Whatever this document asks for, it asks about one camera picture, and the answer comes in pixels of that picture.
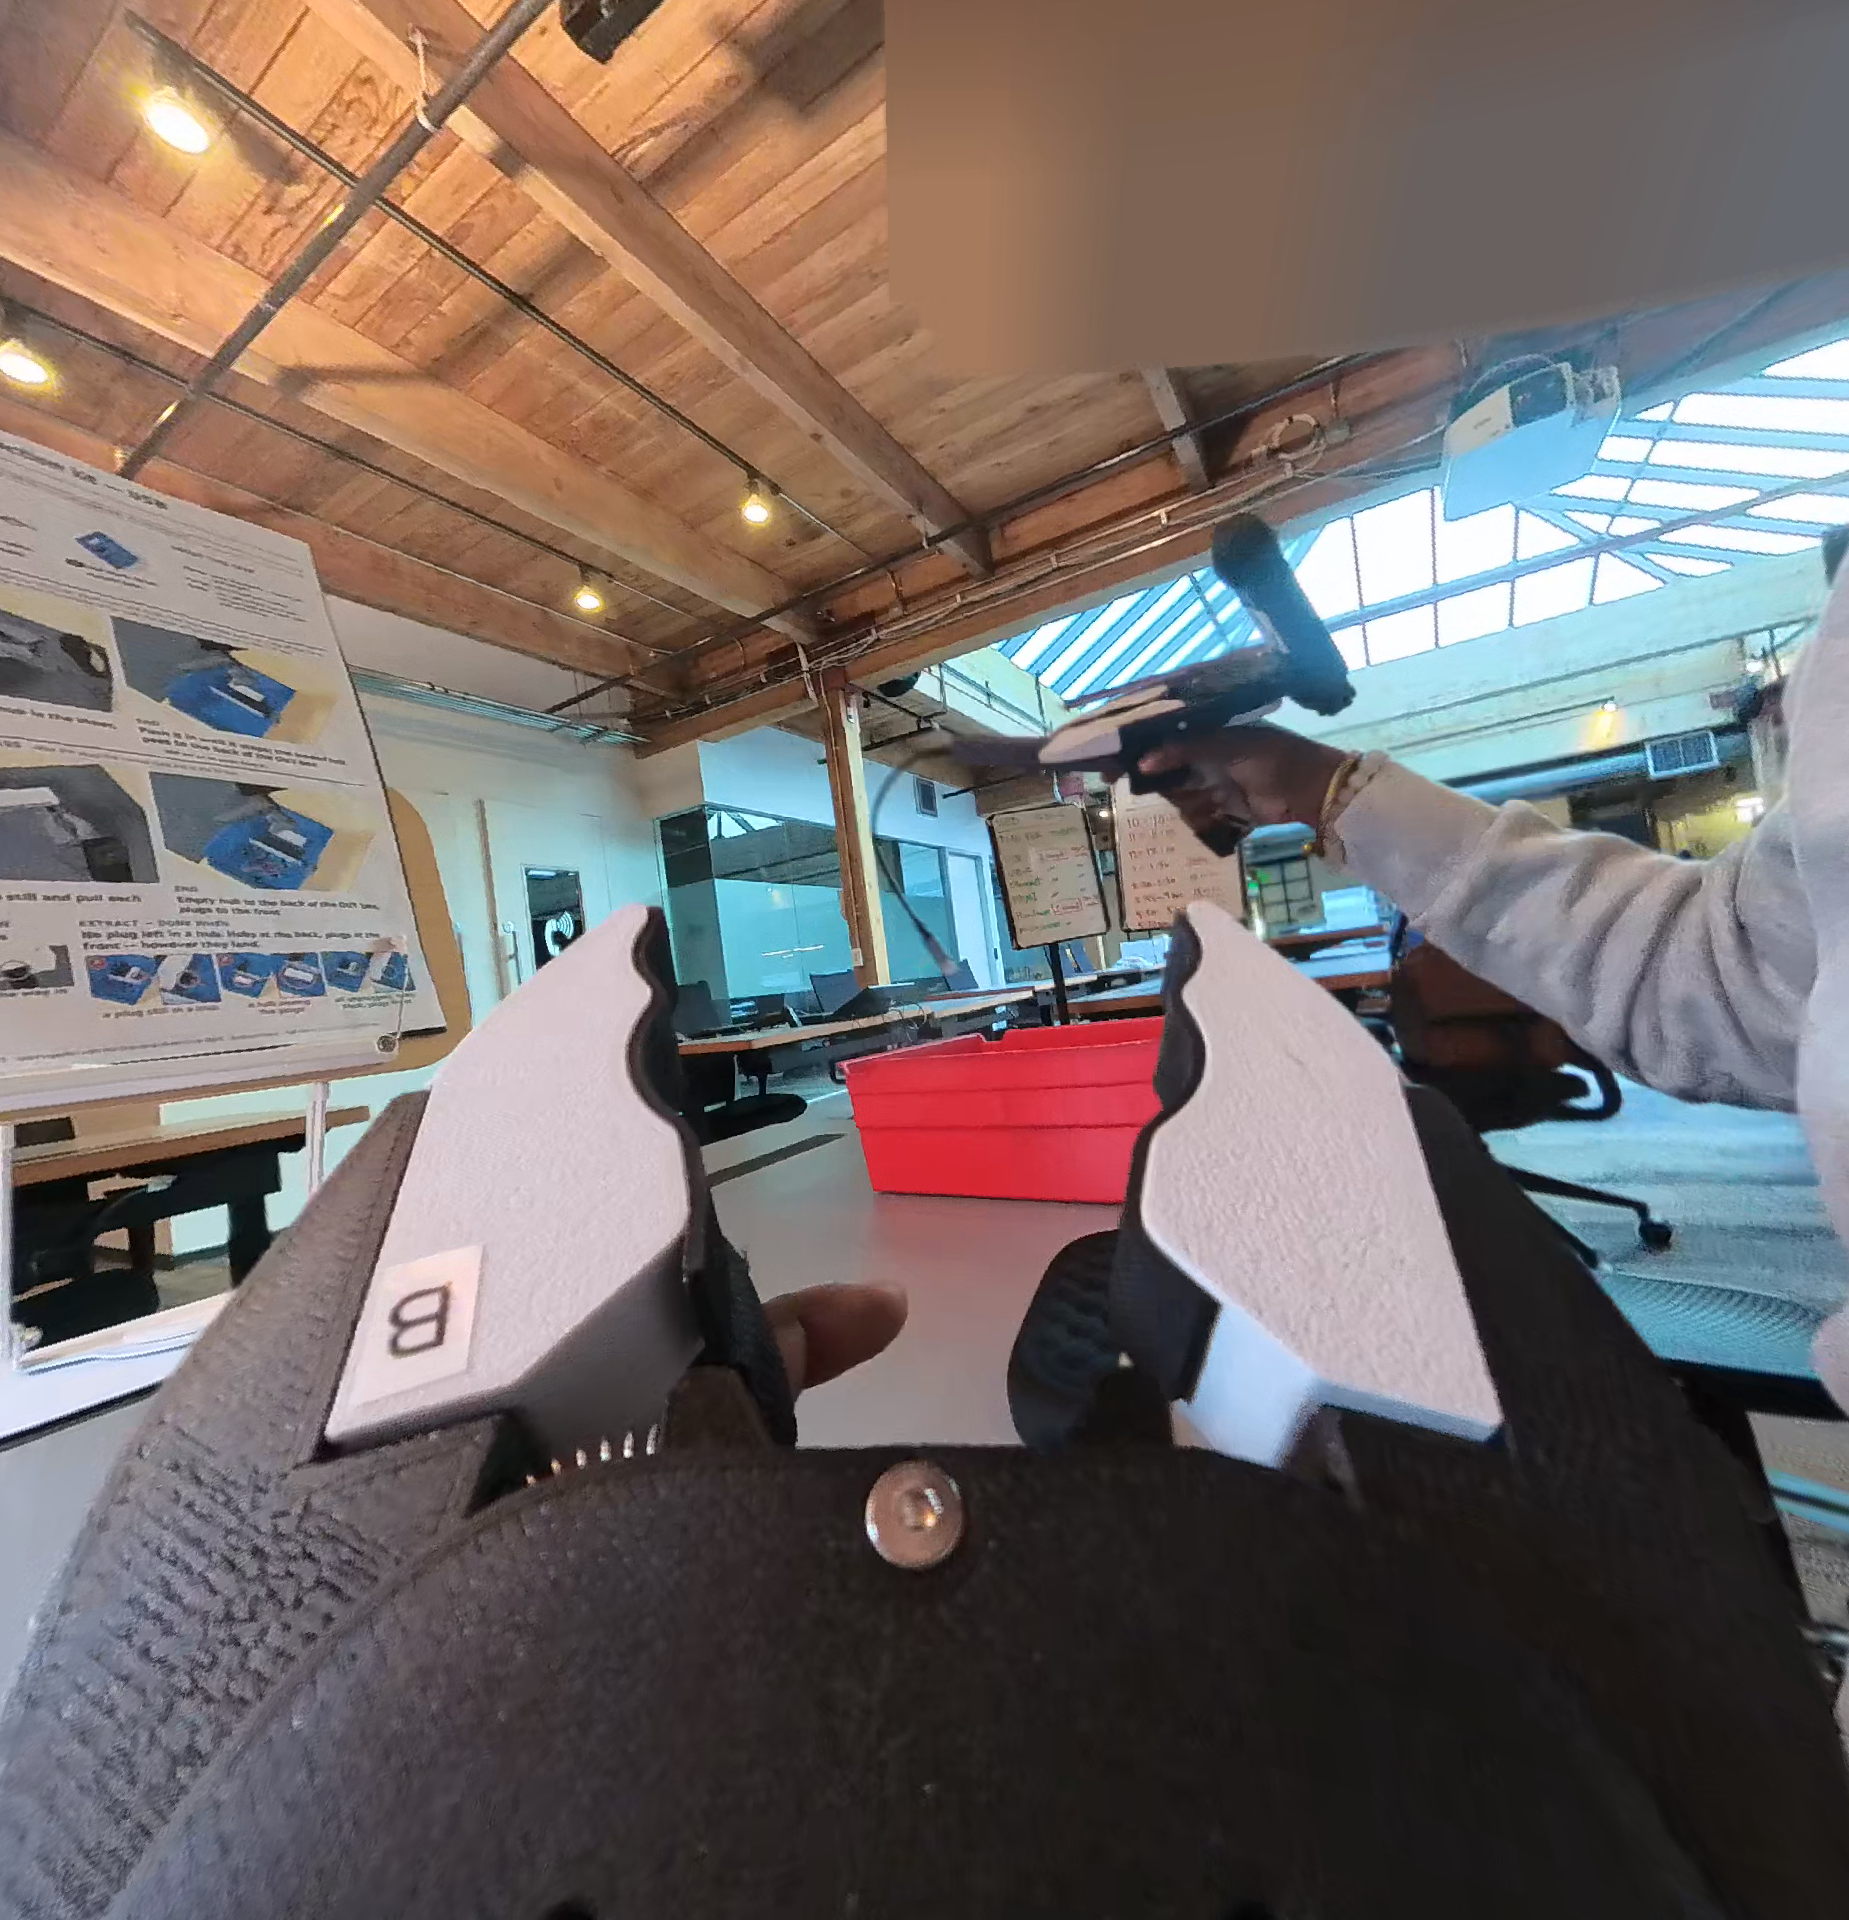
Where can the whiteboard on stand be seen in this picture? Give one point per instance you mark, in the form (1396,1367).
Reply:
(1054,877)
(1165,886)

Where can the ceiling track spotlight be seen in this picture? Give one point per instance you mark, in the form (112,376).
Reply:
(756,503)
(174,120)
(20,360)
(586,596)

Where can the black mesh office chair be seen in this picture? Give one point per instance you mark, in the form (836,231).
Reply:
(1721,1328)

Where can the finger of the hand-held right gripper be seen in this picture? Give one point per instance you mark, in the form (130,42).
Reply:
(1103,743)
(1150,699)

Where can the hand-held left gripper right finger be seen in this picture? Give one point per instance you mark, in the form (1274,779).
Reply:
(1300,1184)

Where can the white ceiling projector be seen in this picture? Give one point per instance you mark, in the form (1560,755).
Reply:
(1525,433)

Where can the person's left hand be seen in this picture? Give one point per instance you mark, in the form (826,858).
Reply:
(841,1334)

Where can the red plastic bin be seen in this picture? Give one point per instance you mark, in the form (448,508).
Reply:
(1001,1116)

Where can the person's right forearm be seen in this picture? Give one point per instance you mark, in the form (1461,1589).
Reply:
(1583,929)

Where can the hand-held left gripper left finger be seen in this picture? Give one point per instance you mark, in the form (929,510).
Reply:
(550,1170)

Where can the wooden desk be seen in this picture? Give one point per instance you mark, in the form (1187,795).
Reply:
(805,1028)
(115,1147)

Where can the instruction sign on white stand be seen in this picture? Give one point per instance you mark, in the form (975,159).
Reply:
(190,749)

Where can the person's right hand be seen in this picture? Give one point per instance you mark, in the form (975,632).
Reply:
(1256,779)

